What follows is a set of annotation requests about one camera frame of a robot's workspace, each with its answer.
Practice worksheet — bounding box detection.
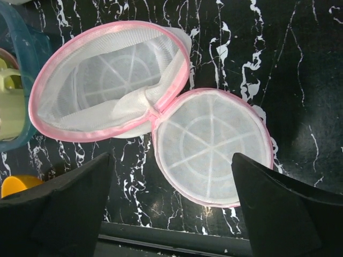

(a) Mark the white pink mesh laundry bag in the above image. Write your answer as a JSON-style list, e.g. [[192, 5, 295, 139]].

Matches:
[[28, 20, 273, 208]]

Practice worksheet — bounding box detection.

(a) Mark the teal transparent plastic bin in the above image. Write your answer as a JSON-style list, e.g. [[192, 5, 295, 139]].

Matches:
[[1, 2, 53, 152]]

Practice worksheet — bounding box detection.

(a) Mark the yellow orange plastic bowl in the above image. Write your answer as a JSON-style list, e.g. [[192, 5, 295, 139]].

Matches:
[[1, 175, 44, 198]]

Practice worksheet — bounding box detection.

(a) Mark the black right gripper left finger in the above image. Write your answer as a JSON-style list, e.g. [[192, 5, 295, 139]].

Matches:
[[1, 153, 114, 256]]

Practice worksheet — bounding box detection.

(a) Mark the pink plate under green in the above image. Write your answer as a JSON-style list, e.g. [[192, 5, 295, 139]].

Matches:
[[0, 48, 19, 70]]

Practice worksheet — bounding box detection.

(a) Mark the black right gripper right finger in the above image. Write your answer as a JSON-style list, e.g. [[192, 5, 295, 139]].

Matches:
[[232, 153, 342, 256]]

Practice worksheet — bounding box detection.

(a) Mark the pale yellow white mug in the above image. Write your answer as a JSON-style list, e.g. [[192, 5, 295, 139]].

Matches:
[[0, 59, 25, 141]]

